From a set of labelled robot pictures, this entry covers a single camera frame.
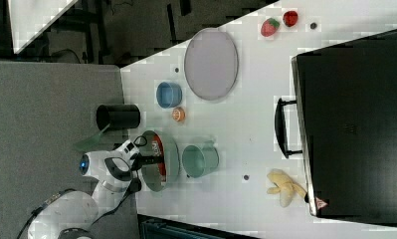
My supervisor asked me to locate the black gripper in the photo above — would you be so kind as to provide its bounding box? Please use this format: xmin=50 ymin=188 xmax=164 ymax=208
xmin=131 ymin=153 xmax=164 ymax=170

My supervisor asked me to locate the red ketchup bottle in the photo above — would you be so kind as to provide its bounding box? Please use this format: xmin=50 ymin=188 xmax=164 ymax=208
xmin=151 ymin=134 xmax=166 ymax=183

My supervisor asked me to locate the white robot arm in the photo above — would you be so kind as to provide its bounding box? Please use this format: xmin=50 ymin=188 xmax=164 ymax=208
xmin=27 ymin=140 xmax=164 ymax=239

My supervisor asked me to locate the green oval strainer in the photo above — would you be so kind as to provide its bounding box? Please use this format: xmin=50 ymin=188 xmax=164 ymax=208
xmin=140 ymin=130 xmax=180 ymax=192

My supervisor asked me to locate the black round pot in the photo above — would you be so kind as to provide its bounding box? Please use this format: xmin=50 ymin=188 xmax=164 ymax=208
xmin=96 ymin=105 xmax=140 ymax=130

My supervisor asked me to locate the green spatula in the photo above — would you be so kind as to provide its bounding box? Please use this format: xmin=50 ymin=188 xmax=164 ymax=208
xmin=73 ymin=124 xmax=109 ymax=151

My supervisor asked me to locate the green mug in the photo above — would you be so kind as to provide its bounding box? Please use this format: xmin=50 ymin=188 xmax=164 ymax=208
xmin=182 ymin=140 xmax=219 ymax=178

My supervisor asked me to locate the orange slice toy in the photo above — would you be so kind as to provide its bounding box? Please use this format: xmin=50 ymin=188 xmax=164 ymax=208
xmin=172 ymin=107 xmax=186 ymax=121

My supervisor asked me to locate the blue crate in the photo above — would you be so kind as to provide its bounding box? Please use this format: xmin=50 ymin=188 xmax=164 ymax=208
xmin=137 ymin=214 xmax=257 ymax=239

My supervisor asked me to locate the blue small bowl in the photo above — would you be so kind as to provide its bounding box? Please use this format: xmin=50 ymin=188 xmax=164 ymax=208
xmin=156 ymin=82 xmax=182 ymax=109

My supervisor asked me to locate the grey round plate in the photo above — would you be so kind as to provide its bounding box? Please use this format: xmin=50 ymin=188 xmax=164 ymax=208
xmin=184 ymin=28 xmax=239 ymax=101

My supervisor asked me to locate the peeled banana toy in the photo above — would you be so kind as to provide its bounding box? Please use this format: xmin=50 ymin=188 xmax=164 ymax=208
xmin=267 ymin=169 xmax=307 ymax=208

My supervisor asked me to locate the strawberry toy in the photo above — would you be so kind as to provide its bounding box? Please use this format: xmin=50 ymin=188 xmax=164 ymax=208
xmin=261 ymin=18 xmax=280 ymax=37

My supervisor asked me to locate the dark red fruit toy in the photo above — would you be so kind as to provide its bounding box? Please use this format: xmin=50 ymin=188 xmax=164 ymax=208
xmin=283 ymin=11 xmax=298 ymax=27

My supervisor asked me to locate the black toaster oven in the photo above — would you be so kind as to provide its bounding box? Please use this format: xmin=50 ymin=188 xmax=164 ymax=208
xmin=291 ymin=29 xmax=397 ymax=227

